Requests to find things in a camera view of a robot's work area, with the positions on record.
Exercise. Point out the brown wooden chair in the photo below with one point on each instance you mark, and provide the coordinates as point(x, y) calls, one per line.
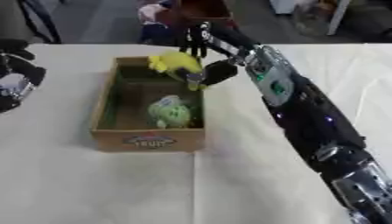
point(207, 13)

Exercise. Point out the green turtle soft toy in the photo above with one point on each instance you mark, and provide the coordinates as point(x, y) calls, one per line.
point(170, 112)

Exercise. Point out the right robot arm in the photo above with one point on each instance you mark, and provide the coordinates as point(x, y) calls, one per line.
point(311, 116)

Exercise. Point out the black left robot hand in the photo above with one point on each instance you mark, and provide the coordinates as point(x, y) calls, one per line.
point(18, 73)

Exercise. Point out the tan cardboard box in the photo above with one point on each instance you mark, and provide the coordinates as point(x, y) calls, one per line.
point(148, 116)

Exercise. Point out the person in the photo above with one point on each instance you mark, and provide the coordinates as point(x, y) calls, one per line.
point(153, 20)

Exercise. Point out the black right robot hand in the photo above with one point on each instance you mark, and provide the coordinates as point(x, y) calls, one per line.
point(220, 38)

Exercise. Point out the yellow soft toy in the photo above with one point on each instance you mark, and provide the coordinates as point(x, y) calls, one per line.
point(176, 66)

